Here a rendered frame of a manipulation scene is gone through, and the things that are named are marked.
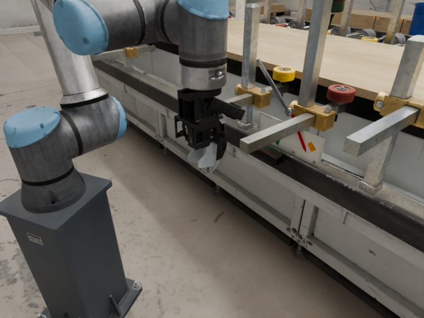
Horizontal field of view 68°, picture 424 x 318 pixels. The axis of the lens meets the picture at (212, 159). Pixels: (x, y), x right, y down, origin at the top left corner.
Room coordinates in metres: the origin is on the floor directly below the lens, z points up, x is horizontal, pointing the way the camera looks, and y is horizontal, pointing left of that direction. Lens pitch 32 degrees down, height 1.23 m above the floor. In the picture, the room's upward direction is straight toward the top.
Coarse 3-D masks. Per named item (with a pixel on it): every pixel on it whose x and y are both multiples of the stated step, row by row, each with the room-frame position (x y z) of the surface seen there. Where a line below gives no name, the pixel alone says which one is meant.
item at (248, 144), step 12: (336, 108) 0.91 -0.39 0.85; (288, 120) 0.80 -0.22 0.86; (300, 120) 0.80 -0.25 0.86; (312, 120) 0.83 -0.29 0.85; (264, 132) 0.73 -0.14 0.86; (276, 132) 0.73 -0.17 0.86; (288, 132) 0.76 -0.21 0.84; (240, 144) 0.69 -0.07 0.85; (252, 144) 0.68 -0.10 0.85; (264, 144) 0.70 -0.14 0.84
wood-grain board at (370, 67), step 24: (240, 24) 2.24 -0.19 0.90; (264, 24) 2.24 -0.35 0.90; (240, 48) 1.52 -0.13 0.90; (264, 48) 1.52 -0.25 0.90; (288, 48) 1.52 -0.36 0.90; (336, 48) 1.52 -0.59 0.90; (360, 48) 1.52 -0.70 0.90; (384, 48) 1.52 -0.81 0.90; (336, 72) 1.13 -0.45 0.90; (360, 72) 1.13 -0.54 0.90; (384, 72) 1.13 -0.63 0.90; (360, 96) 0.95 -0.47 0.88
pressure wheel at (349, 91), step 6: (330, 90) 0.93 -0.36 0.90; (336, 90) 0.92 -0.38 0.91; (342, 90) 0.93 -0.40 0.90; (348, 90) 0.92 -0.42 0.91; (354, 90) 0.92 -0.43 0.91; (330, 96) 0.92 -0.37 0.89; (336, 96) 0.91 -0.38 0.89; (342, 96) 0.90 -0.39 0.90; (348, 96) 0.90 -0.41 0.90; (336, 102) 0.91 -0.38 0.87; (342, 102) 0.90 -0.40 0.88; (348, 102) 0.90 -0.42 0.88; (336, 120) 0.93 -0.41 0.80
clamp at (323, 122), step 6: (294, 102) 0.92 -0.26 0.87; (294, 108) 0.90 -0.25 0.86; (300, 108) 0.88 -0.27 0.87; (306, 108) 0.87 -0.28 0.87; (312, 108) 0.87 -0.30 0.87; (318, 108) 0.87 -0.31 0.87; (324, 108) 0.87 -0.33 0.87; (294, 114) 0.89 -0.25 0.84; (300, 114) 0.88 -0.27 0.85; (318, 114) 0.83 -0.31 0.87; (324, 114) 0.82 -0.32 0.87; (330, 114) 0.82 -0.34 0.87; (318, 120) 0.83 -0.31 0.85; (324, 120) 0.81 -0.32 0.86; (330, 120) 0.82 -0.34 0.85; (312, 126) 0.84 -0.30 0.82; (318, 126) 0.82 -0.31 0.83; (324, 126) 0.81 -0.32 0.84; (330, 126) 0.83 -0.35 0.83
